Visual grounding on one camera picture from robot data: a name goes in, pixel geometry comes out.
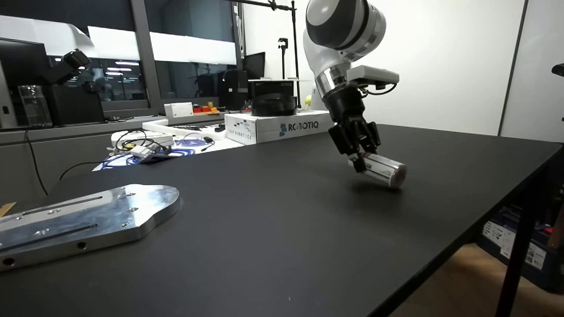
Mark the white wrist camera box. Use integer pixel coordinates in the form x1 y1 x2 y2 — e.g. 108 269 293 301
346 63 402 96

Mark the blue printed paper sheet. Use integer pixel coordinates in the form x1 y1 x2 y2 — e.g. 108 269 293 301
92 131 215 172

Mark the dark box with white labels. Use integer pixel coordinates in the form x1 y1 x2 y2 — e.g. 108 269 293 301
479 207 564 293

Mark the orange red small object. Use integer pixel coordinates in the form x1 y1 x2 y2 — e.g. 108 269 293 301
192 100 220 116

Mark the small white box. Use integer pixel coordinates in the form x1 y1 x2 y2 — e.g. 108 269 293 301
162 100 196 121

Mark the black stand with crossbar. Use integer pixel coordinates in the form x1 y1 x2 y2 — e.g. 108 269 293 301
234 0 303 107

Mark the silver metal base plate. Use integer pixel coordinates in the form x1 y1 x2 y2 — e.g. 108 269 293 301
0 183 183 272

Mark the black table leg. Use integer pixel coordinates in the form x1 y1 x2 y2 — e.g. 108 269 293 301
494 168 550 317

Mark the black computer monitor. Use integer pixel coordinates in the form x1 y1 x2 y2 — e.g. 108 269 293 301
243 50 268 80

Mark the white pill bottle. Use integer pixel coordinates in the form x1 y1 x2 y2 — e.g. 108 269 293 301
354 151 409 191

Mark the black box with clear lid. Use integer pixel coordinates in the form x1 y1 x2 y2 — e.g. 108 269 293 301
247 77 300 117

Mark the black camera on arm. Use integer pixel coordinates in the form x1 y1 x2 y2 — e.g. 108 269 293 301
48 47 93 86

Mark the black machine with panel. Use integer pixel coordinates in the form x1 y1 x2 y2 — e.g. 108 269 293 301
0 36 56 131

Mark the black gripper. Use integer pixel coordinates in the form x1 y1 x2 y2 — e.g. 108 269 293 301
324 84 384 174

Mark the black cable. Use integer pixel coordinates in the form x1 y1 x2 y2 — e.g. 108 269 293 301
23 128 113 198

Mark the white Robotiq cardboard box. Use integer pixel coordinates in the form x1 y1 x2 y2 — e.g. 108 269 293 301
224 109 337 146

